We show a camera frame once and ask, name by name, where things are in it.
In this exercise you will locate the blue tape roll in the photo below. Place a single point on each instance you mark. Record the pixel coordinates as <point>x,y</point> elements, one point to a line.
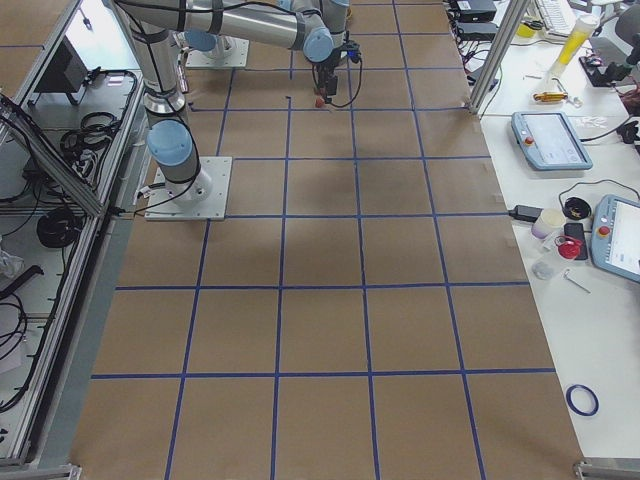
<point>582,400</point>

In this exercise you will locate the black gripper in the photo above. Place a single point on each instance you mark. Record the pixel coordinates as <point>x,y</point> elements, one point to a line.
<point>325,70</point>

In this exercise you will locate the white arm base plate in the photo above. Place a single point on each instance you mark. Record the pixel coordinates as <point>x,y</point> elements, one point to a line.
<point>227,53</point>
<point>205,199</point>

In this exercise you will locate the aluminium frame post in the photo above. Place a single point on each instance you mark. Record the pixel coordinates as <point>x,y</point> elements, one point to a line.
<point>511,18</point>

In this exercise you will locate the black power adapter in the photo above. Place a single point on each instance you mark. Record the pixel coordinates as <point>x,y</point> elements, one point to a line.
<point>525,213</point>

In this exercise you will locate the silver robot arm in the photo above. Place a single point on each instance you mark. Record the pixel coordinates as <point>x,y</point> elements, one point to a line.
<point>189,179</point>
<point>318,29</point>

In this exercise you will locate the gold metal tool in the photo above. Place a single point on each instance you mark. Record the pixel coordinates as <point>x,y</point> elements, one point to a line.
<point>550,97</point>

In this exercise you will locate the white cup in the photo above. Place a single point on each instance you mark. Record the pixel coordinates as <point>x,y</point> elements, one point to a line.
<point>550,220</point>

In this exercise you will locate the red round object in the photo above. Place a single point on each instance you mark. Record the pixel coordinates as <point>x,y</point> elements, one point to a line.
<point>568,247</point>

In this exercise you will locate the blue grey teach pendant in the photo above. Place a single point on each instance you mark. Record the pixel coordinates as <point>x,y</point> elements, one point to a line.
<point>549,142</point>

